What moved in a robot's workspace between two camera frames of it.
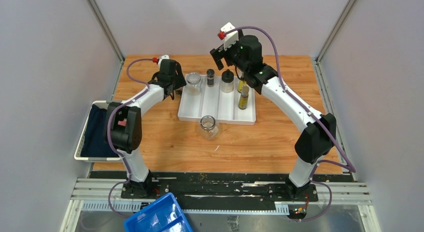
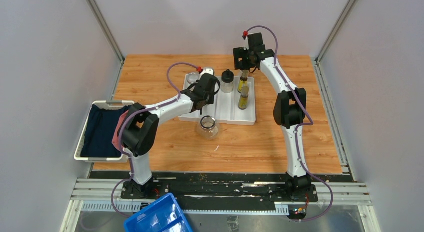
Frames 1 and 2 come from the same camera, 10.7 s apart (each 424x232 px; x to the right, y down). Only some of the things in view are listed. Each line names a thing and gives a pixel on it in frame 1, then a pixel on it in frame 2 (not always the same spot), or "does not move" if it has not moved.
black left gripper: x=179 y=82 -> x=211 y=99
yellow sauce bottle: x=243 y=98 does not move
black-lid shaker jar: x=227 y=81 does not move
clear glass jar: x=209 y=127 does not move
